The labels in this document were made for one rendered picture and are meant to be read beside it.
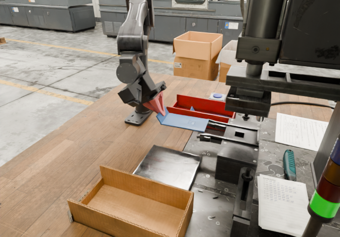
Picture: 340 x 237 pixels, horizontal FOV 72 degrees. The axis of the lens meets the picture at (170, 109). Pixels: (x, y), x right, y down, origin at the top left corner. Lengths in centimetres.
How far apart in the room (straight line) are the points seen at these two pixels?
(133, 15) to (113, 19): 561
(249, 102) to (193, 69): 250
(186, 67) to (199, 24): 240
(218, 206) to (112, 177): 27
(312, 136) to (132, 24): 71
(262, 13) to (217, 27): 472
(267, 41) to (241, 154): 29
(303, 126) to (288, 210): 47
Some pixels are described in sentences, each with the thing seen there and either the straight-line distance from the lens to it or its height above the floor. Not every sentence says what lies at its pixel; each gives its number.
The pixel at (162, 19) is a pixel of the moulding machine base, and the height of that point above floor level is 55.
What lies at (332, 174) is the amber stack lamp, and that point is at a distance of 43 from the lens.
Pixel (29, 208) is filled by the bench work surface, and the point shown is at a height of 90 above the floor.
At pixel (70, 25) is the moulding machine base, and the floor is 24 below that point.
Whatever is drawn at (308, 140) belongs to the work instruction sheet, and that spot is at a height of 90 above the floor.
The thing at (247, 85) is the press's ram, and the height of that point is 116.
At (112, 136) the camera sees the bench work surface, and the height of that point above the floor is 90.
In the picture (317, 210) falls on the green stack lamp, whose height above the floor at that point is 106.
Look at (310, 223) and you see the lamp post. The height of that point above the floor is 101.
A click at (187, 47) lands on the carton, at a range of 298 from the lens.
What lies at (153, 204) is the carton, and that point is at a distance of 62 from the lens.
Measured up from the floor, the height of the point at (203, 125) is 99.
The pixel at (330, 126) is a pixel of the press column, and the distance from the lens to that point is 74.
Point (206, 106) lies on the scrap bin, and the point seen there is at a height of 93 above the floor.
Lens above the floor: 139
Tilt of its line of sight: 29 degrees down
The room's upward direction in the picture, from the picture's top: straight up
